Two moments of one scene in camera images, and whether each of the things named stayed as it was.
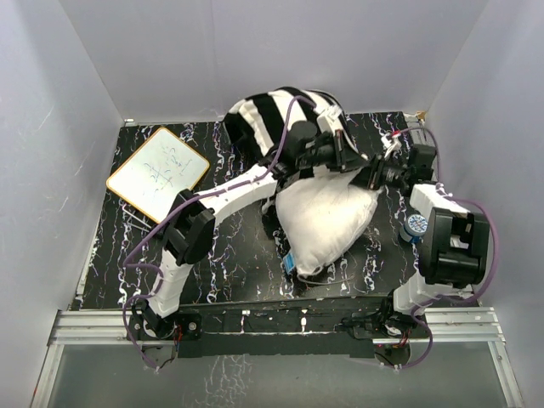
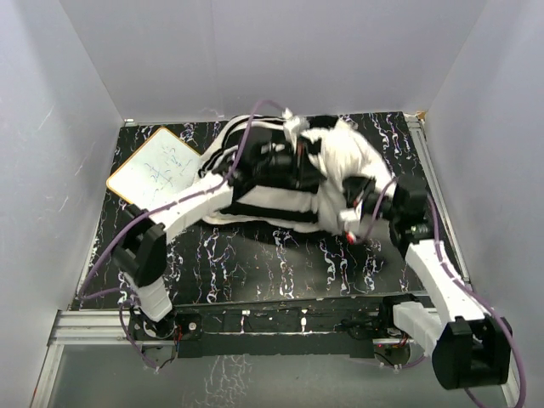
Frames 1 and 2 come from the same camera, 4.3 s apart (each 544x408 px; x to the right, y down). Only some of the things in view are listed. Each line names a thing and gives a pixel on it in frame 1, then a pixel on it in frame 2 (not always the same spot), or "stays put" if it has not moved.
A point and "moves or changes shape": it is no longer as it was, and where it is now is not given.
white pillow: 321,213 moves or changes shape
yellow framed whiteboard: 155,175 stays put
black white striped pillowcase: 259,123 to 256,205
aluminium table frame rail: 447,325 stays put
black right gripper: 371,178 to 359,212
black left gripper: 345,159 to 303,174
